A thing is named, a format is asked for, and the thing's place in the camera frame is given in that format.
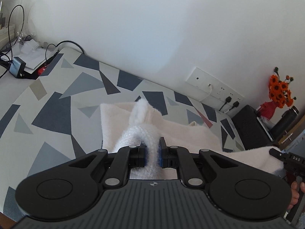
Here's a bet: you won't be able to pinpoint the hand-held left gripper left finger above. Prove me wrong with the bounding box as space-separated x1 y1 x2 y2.
68 144 147 189

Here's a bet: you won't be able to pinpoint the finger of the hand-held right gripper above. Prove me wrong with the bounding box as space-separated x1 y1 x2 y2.
269 148 286 161

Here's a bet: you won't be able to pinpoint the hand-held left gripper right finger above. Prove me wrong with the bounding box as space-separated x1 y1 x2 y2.
157 137 240 189

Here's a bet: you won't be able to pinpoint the cream fluffy sweater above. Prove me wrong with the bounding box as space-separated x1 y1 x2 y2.
100 98 283 180

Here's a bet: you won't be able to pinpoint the person's right hand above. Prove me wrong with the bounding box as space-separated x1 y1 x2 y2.
287 181 304 210

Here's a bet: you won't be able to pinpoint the wooden cabinet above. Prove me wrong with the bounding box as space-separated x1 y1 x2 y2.
274 114 305 153

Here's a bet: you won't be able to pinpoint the black bottle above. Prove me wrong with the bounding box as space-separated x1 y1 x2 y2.
270 105 299 141

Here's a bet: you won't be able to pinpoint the black box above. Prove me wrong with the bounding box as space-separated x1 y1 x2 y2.
231 104 279 151

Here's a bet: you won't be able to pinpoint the orange artificial flowers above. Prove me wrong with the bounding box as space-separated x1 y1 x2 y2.
269 67 297 109

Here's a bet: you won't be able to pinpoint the black plug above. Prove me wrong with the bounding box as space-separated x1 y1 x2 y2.
229 101 240 114
219 97 233 111

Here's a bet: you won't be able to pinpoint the geometric patterned tablecloth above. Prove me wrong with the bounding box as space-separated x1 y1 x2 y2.
0 47 246 220

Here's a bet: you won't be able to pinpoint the white desk mat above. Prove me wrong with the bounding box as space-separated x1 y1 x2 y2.
0 50 39 93

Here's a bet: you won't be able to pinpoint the grey power adapter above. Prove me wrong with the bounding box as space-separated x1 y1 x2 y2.
9 57 26 79

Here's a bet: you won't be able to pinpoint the white charger cable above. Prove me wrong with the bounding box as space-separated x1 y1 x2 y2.
198 84 214 102

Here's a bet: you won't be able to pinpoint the white wall socket panel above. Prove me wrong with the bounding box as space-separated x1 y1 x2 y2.
186 67 245 111

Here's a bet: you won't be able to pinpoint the coiled black cable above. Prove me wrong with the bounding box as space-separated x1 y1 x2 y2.
0 5 25 77

